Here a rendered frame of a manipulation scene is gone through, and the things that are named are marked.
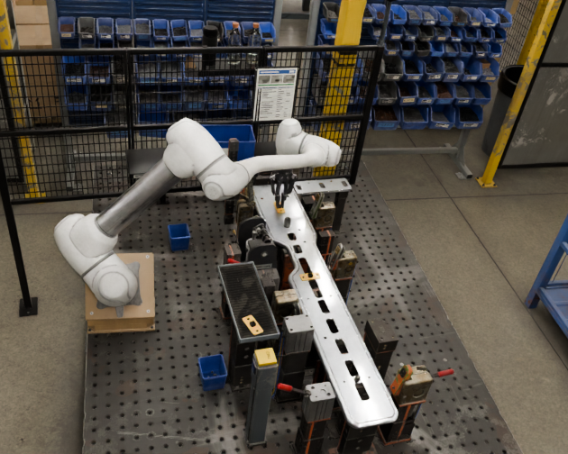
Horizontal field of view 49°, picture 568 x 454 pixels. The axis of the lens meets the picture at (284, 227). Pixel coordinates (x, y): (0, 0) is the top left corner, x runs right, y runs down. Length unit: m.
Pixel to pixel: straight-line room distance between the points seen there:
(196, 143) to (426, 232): 2.77
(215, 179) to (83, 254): 0.61
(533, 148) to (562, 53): 0.81
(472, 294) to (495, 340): 0.40
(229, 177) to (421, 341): 1.21
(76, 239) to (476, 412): 1.70
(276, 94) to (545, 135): 2.81
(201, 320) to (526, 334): 2.19
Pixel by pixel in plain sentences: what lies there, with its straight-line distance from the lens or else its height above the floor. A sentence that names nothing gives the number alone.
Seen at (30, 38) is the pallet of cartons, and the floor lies 0.74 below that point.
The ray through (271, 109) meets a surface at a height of 1.22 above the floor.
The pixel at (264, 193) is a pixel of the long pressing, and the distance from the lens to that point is 3.02.
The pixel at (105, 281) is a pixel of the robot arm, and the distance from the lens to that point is 2.41.
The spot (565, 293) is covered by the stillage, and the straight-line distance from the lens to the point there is 4.36.
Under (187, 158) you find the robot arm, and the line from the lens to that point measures 2.20.
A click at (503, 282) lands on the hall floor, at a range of 4.49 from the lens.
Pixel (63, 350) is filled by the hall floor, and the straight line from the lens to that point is 3.65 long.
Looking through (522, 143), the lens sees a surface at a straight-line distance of 5.38.
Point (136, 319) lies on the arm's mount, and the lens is 2.70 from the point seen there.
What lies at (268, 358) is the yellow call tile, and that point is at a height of 1.16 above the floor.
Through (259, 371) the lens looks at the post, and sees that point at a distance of 2.07.
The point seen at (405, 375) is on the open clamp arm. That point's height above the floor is 1.08.
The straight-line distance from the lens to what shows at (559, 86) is 5.25.
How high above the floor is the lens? 2.75
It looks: 38 degrees down
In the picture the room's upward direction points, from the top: 8 degrees clockwise
